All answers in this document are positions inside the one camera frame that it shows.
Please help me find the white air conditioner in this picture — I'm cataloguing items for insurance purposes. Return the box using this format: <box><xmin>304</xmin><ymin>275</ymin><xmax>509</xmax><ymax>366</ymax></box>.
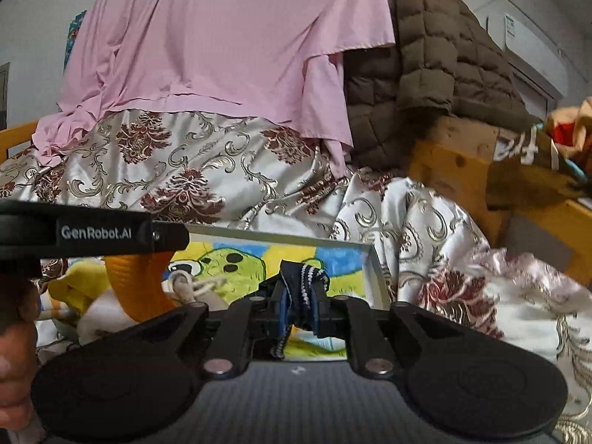
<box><xmin>485</xmin><ymin>7</ymin><xmax>568</xmax><ymax>117</ymax></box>

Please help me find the blue patterned wall hanging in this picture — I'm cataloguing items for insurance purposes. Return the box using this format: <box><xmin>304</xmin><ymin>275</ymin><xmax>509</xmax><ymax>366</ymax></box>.
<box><xmin>64</xmin><ymin>9</ymin><xmax>89</xmax><ymax>64</ymax></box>

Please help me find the wooden bed frame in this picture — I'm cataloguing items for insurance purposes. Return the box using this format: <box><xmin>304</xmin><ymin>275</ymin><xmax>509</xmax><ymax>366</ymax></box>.
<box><xmin>0</xmin><ymin>115</ymin><xmax>592</xmax><ymax>284</ymax></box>

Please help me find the floral satin blanket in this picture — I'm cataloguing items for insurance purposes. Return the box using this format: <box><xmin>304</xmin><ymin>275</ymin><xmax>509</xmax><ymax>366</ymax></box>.
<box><xmin>0</xmin><ymin>110</ymin><xmax>592</xmax><ymax>444</ymax></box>

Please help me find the brown quilted jacket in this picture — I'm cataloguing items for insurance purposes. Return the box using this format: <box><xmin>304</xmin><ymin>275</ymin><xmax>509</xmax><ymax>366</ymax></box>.
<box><xmin>341</xmin><ymin>0</ymin><xmax>543</xmax><ymax>182</ymax></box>

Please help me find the cardboard box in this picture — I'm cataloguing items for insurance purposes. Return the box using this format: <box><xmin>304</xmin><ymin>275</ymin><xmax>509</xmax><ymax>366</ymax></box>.
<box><xmin>434</xmin><ymin>115</ymin><xmax>541</xmax><ymax>166</ymax></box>

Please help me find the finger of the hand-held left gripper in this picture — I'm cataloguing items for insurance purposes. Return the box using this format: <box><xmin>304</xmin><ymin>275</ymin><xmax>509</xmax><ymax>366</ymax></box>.
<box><xmin>152</xmin><ymin>222</ymin><xmax>191</xmax><ymax>256</ymax></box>

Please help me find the colourful patchwork cloth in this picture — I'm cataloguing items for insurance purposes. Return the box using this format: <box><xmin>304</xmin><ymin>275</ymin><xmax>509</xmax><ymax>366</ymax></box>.
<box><xmin>543</xmin><ymin>96</ymin><xmax>592</xmax><ymax>182</ymax></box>

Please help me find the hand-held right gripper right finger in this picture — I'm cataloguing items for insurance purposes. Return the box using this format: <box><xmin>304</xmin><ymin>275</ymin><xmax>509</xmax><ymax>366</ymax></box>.
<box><xmin>316</xmin><ymin>281</ymin><xmax>464</xmax><ymax>377</ymax></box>

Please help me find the yellow cloth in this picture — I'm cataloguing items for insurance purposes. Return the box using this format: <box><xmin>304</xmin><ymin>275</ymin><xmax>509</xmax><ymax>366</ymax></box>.
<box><xmin>45</xmin><ymin>260</ymin><xmax>112</xmax><ymax>317</ymax></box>

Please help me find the white cloth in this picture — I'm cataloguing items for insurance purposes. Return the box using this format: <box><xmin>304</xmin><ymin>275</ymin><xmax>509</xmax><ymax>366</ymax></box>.
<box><xmin>75</xmin><ymin>295</ymin><xmax>140</xmax><ymax>345</ymax></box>

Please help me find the cartoon printed storage box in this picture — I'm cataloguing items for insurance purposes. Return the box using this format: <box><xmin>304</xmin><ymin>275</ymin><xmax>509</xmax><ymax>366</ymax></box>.
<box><xmin>161</xmin><ymin>224</ymin><xmax>392</xmax><ymax>362</ymax></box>

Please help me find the person's left hand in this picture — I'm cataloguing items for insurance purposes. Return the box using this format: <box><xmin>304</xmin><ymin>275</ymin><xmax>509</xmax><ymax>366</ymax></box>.
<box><xmin>0</xmin><ymin>284</ymin><xmax>40</xmax><ymax>434</ymax></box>

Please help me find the pink bed sheet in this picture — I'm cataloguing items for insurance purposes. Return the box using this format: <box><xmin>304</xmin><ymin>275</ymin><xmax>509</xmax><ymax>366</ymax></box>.
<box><xmin>31</xmin><ymin>0</ymin><xmax>397</xmax><ymax>168</ymax></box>

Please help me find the beige drawstring bag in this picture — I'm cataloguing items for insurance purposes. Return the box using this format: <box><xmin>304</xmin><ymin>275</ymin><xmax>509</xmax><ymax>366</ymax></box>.
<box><xmin>163</xmin><ymin>271</ymin><xmax>233</xmax><ymax>310</ymax></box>

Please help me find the dark sock with white trim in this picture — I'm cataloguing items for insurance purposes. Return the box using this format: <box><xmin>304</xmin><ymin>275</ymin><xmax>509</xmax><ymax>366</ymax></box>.
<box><xmin>270</xmin><ymin>260</ymin><xmax>332</xmax><ymax>360</ymax></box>

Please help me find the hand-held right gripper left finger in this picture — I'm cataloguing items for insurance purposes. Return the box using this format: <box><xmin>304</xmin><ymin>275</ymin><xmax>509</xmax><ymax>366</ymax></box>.
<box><xmin>138</xmin><ymin>281</ymin><xmax>286</xmax><ymax>377</ymax></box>

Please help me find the olive brown cloth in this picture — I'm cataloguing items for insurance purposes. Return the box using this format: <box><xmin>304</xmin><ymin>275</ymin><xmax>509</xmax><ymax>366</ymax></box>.
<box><xmin>485</xmin><ymin>138</ymin><xmax>589</xmax><ymax>212</ymax></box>

